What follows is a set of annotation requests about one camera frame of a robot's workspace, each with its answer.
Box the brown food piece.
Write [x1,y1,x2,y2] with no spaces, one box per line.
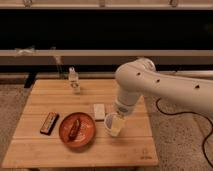
[69,119,81,140]

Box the black cable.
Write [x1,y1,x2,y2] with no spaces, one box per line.
[155,97,213,169]

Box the wooden table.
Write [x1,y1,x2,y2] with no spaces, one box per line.
[2,79,158,168]

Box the dark rectangular box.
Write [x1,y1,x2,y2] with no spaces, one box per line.
[40,112,59,135]

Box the grey metal rail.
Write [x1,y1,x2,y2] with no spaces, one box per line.
[0,50,213,65]

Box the small white block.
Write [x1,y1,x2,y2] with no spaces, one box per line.
[93,104,105,120]

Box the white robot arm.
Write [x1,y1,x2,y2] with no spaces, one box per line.
[115,58,213,118]

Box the white ceramic cup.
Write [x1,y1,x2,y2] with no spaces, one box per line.
[104,113,125,137]

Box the clear plastic bottle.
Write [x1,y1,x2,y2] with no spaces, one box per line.
[68,67,80,94]

